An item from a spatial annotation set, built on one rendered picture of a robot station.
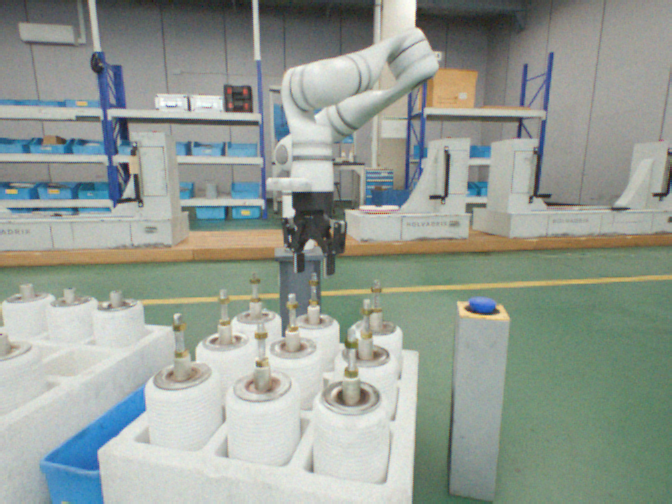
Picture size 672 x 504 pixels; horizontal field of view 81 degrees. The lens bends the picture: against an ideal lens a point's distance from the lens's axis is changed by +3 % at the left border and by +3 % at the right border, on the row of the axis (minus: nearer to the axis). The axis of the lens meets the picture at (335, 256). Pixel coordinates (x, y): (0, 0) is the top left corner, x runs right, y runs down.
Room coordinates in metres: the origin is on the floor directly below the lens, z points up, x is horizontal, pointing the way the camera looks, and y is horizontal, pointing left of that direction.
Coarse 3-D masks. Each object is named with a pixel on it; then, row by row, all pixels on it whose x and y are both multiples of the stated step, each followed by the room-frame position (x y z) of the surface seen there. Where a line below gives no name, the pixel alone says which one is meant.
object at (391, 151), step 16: (384, 0) 6.97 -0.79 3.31; (400, 0) 7.01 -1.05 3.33; (384, 16) 6.97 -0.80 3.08; (400, 16) 7.02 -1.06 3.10; (384, 32) 6.97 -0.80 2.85; (384, 64) 6.98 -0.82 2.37; (384, 80) 6.98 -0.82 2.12; (384, 112) 6.98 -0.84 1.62; (400, 112) 7.02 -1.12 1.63; (384, 144) 6.98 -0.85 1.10; (400, 144) 7.03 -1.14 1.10; (384, 160) 6.98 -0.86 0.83; (400, 160) 7.03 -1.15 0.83; (400, 176) 7.03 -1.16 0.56
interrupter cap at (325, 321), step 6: (300, 318) 0.71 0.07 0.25; (306, 318) 0.71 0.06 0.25; (324, 318) 0.71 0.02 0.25; (330, 318) 0.71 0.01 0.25; (300, 324) 0.68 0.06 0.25; (306, 324) 0.68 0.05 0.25; (312, 324) 0.68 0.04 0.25; (318, 324) 0.68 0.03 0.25; (324, 324) 0.68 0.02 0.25; (330, 324) 0.68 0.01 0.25
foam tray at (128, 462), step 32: (416, 352) 0.72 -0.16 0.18; (416, 384) 0.60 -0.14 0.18; (224, 416) 0.54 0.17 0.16; (128, 448) 0.44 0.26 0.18; (160, 448) 0.44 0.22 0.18; (224, 448) 0.46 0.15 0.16; (128, 480) 0.43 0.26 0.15; (160, 480) 0.42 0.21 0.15; (192, 480) 0.41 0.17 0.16; (224, 480) 0.40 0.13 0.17; (256, 480) 0.39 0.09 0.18; (288, 480) 0.39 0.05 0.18; (320, 480) 0.39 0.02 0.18; (352, 480) 0.39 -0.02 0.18
